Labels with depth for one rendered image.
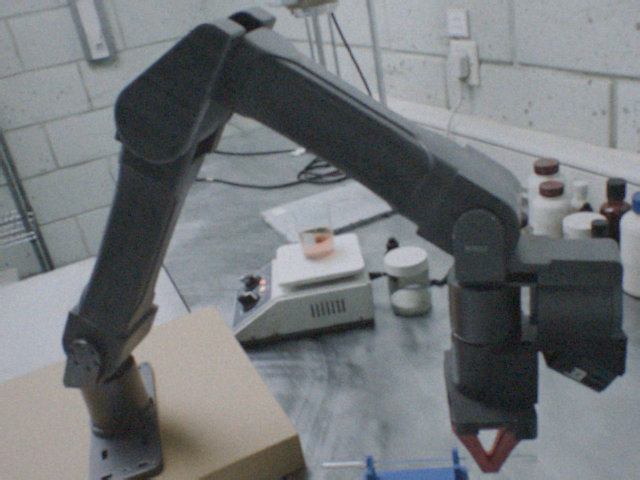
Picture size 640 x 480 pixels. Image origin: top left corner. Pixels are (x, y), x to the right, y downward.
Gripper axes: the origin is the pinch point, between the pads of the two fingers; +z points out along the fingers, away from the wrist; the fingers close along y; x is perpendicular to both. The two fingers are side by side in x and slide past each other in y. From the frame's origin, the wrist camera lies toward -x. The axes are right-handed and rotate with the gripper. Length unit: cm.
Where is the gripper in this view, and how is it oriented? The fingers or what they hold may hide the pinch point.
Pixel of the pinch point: (489, 462)
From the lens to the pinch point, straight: 63.9
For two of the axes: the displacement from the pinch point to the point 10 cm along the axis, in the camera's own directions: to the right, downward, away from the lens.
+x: -9.9, 0.8, 1.3
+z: 1.3, 9.0, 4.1
